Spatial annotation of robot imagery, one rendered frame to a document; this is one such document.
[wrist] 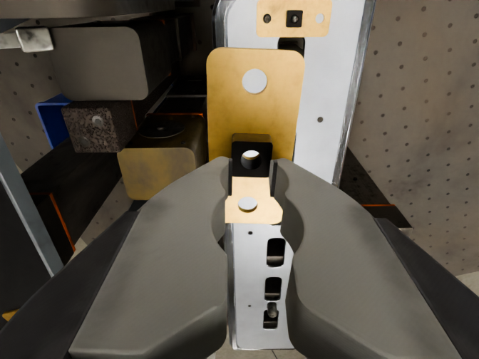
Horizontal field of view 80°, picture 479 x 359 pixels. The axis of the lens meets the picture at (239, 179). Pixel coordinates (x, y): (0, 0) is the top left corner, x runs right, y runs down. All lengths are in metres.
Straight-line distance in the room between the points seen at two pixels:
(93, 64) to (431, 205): 0.92
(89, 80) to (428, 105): 0.72
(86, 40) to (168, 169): 0.15
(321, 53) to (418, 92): 0.45
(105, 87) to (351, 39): 0.28
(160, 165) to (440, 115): 0.70
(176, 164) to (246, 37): 0.17
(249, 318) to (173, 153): 0.46
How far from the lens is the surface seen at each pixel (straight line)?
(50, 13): 0.22
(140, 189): 0.38
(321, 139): 0.43
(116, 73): 0.33
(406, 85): 0.79
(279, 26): 0.38
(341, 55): 0.40
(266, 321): 0.74
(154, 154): 0.35
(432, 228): 1.08
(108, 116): 0.32
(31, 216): 0.35
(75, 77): 0.35
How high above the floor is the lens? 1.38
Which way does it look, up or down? 58 degrees down
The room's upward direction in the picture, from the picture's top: 180 degrees counter-clockwise
